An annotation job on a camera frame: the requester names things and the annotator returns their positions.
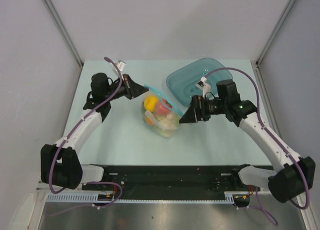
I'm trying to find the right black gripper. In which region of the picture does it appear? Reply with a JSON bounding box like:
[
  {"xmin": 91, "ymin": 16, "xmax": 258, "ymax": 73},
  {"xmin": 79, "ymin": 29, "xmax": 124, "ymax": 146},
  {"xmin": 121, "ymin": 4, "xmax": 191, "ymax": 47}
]
[{"xmin": 179, "ymin": 95, "xmax": 228, "ymax": 124}]

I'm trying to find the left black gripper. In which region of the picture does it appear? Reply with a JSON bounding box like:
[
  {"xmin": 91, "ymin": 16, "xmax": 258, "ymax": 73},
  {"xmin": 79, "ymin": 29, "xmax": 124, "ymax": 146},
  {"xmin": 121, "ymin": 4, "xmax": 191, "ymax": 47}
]
[{"xmin": 104, "ymin": 74, "xmax": 149, "ymax": 102}]

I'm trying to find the clear zip top bag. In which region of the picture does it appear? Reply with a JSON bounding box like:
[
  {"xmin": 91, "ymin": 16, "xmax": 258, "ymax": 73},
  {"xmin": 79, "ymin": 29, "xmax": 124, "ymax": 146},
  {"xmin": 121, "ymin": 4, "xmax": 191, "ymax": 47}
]
[{"xmin": 141, "ymin": 84, "xmax": 183, "ymax": 139}]

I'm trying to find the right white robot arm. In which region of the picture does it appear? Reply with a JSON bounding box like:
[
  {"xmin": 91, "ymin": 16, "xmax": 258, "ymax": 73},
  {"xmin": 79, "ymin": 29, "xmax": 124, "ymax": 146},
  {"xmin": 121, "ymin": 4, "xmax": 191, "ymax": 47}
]
[{"xmin": 179, "ymin": 77, "xmax": 316, "ymax": 203}]

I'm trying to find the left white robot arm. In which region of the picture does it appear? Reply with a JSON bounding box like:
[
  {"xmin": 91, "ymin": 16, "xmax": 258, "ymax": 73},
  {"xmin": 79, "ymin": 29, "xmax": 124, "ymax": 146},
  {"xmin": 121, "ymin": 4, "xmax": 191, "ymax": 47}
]
[{"xmin": 40, "ymin": 73, "xmax": 148, "ymax": 190}]

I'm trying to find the yellow fake lemon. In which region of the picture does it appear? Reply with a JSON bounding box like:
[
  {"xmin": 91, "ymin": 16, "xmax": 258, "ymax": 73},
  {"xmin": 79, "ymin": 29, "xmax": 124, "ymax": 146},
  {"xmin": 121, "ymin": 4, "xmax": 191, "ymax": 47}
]
[{"xmin": 143, "ymin": 95, "xmax": 158, "ymax": 112}]

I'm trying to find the red fake pepper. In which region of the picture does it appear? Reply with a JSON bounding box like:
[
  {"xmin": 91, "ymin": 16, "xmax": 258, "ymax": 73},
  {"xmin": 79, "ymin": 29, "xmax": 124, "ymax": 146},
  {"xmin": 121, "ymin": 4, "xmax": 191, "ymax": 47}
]
[{"xmin": 155, "ymin": 99, "xmax": 173, "ymax": 116}]

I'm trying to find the teal plastic bin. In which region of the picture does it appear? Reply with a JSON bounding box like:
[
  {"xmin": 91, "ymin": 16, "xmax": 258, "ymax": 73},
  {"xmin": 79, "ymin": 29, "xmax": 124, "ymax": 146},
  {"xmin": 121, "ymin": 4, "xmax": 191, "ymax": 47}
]
[{"xmin": 166, "ymin": 57, "xmax": 233, "ymax": 107}]

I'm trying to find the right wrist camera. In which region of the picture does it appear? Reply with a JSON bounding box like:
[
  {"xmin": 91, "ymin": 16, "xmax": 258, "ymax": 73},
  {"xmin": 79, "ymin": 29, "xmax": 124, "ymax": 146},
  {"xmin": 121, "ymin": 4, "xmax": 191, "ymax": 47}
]
[{"xmin": 196, "ymin": 76, "xmax": 211, "ymax": 98}]

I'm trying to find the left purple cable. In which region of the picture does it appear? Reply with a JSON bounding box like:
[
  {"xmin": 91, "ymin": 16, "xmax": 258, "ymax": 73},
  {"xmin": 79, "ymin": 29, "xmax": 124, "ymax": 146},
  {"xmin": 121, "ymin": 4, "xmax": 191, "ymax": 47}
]
[{"xmin": 47, "ymin": 56, "xmax": 123, "ymax": 216}]

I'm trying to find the purple cable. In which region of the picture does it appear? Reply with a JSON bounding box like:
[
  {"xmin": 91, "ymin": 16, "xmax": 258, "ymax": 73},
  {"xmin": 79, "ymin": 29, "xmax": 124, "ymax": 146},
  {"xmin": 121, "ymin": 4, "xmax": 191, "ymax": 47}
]
[
  {"xmin": 204, "ymin": 67, "xmax": 311, "ymax": 226},
  {"xmin": 47, "ymin": 56, "xmax": 123, "ymax": 216}
]

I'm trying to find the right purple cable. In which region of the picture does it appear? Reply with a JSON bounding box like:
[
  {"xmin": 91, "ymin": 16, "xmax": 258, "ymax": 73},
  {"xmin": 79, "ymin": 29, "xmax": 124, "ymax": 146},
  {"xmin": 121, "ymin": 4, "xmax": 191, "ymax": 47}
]
[{"xmin": 204, "ymin": 67, "xmax": 311, "ymax": 226}]

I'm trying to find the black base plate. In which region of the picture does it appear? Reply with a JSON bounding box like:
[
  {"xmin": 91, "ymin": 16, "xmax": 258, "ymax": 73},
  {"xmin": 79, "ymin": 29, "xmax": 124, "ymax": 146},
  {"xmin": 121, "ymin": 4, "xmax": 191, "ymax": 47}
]
[{"xmin": 87, "ymin": 165, "xmax": 249, "ymax": 200}]

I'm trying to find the aluminium frame rail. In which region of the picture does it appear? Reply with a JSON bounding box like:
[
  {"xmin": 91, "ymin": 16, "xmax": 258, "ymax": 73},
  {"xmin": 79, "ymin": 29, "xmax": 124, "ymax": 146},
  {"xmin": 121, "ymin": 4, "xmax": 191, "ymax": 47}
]
[{"xmin": 36, "ymin": 179, "xmax": 307, "ymax": 193}]

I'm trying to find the white cable duct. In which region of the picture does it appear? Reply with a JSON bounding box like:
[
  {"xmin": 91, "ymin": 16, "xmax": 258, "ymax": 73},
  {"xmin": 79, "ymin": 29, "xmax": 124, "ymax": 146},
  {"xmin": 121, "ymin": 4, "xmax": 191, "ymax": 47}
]
[{"xmin": 46, "ymin": 192, "xmax": 250, "ymax": 204}]

